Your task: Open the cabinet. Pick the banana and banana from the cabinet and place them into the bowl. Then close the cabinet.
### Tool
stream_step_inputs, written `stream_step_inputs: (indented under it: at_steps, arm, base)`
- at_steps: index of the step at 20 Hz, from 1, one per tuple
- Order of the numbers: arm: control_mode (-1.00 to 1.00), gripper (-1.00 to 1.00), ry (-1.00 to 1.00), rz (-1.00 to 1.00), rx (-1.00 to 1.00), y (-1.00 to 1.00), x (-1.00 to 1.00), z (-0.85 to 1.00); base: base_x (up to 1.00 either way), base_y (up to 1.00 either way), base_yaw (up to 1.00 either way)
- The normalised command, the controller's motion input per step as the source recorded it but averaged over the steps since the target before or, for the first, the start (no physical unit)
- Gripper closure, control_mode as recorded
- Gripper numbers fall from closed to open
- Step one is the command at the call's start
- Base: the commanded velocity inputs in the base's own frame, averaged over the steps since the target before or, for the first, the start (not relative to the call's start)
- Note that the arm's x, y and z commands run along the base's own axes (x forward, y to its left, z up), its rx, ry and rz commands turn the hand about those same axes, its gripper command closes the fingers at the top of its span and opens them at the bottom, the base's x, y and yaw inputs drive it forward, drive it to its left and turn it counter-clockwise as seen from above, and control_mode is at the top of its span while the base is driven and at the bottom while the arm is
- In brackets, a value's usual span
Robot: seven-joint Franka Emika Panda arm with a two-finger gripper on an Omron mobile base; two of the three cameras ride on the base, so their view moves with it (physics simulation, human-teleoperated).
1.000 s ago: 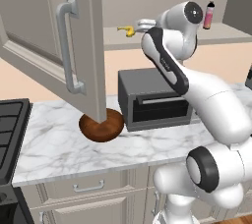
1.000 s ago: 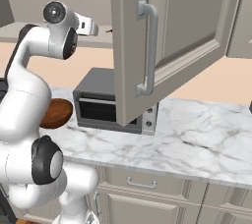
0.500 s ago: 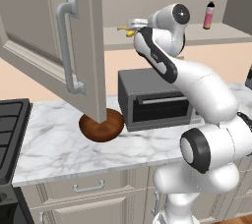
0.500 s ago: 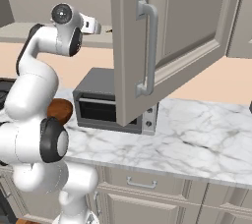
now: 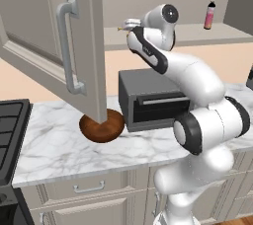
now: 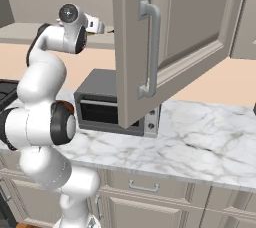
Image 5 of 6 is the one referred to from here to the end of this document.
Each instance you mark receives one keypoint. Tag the pink bottle with black cap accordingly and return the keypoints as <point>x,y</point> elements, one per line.
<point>209,16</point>

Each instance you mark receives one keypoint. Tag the beige cabinet door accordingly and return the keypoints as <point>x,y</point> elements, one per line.
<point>33,21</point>

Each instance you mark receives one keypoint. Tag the beige cupboard door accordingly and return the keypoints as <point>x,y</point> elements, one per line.
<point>99,210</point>
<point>152,183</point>

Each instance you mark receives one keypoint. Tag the black hob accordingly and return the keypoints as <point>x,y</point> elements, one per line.
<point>10,133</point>

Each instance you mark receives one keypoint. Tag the beige cupboard run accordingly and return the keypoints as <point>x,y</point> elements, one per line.
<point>237,196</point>

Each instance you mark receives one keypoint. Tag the dark grey fridge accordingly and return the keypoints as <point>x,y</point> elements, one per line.
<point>240,5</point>

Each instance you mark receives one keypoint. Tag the beige drawer front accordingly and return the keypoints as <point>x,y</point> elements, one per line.
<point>99,183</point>

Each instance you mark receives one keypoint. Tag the dark appliance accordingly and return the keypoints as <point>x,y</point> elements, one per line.
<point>250,79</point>

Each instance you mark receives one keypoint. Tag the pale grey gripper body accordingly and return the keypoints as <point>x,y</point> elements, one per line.
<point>133,23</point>

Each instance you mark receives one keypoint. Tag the brown wooden bowl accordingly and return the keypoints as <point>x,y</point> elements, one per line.
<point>105,132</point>

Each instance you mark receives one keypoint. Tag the grey toaster oven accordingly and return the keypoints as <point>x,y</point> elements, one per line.
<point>141,87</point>

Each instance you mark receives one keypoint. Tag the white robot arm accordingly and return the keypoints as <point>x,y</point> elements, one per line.
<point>197,77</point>

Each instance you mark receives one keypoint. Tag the black oven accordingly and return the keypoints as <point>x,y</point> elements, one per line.
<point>10,207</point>

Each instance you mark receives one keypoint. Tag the beige far counter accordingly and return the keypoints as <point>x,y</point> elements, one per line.
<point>204,36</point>

